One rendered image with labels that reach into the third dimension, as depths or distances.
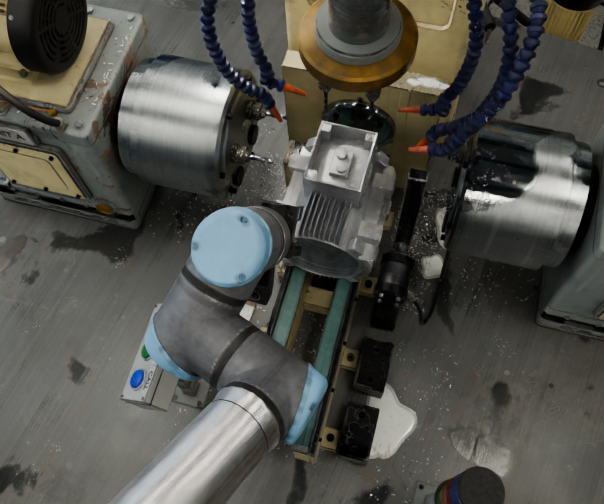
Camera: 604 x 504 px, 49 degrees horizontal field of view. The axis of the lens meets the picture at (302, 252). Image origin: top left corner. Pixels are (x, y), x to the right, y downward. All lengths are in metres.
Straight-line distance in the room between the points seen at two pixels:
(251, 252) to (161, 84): 0.54
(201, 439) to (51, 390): 0.77
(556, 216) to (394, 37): 0.39
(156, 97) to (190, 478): 0.74
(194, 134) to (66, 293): 0.50
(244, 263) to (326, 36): 0.39
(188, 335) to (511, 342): 0.78
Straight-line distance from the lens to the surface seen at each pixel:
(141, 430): 1.38
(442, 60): 1.34
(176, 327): 0.82
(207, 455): 0.70
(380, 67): 1.01
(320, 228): 1.11
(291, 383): 0.78
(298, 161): 1.22
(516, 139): 1.18
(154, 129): 1.22
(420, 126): 1.31
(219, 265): 0.78
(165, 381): 1.10
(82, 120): 1.24
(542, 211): 1.15
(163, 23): 1.84
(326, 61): 1.01
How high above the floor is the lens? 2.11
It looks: 66 degrees down
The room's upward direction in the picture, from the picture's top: 5 degrees counter-clockwise
